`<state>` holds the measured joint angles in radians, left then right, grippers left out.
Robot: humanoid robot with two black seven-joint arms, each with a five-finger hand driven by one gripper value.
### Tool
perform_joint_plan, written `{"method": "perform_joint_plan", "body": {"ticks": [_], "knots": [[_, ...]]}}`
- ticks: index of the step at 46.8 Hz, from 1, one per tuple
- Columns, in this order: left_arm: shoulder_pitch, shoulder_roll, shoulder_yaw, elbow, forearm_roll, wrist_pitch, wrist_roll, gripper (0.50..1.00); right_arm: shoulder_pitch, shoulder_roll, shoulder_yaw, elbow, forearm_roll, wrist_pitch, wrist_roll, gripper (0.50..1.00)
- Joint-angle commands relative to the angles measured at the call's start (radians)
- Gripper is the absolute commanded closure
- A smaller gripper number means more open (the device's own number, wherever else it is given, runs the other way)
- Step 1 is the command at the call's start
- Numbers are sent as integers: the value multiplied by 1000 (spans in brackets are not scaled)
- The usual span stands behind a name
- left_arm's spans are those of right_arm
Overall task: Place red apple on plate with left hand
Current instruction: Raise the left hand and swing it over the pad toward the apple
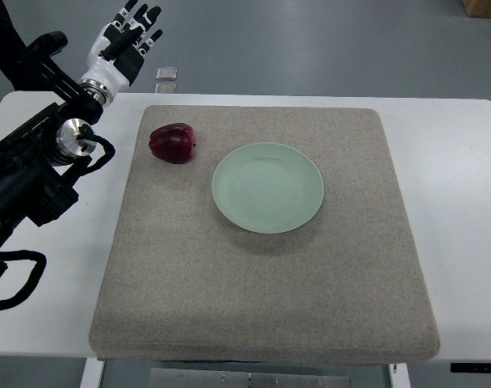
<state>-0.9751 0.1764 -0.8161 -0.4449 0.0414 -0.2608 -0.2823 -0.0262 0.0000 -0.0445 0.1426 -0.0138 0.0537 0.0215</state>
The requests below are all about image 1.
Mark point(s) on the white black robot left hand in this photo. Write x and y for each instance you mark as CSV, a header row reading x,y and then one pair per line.
x,y
118,53

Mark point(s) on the dark red apple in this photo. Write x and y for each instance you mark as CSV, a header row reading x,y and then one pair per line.
x,y
174,143

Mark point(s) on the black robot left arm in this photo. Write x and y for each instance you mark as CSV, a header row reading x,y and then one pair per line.
x,y
42,159

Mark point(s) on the light green plate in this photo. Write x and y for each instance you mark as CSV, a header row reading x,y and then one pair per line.
x,y
267,188

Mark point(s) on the upper clear floor marker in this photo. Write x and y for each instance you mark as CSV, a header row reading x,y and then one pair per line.
x,y
167,73

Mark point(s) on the clear floor marker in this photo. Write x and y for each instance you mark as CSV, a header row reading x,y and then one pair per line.
x,y
165,88
167,73

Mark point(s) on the lower clear floor marker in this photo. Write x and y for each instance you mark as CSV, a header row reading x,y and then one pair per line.
x,y
165,88

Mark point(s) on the beige fabric cushion mat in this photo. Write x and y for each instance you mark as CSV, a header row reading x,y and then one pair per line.
x,y
183,283

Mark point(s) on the brown cardboard box corner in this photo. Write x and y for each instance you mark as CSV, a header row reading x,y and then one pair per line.
x,y
478,8

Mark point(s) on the black table control panel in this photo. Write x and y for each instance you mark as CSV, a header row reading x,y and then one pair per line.
x,y
481,368

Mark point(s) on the white table leg frame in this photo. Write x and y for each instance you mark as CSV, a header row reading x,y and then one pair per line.
x,y
92,374

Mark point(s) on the metal base plate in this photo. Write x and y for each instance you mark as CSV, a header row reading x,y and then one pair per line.
x,y
172,378

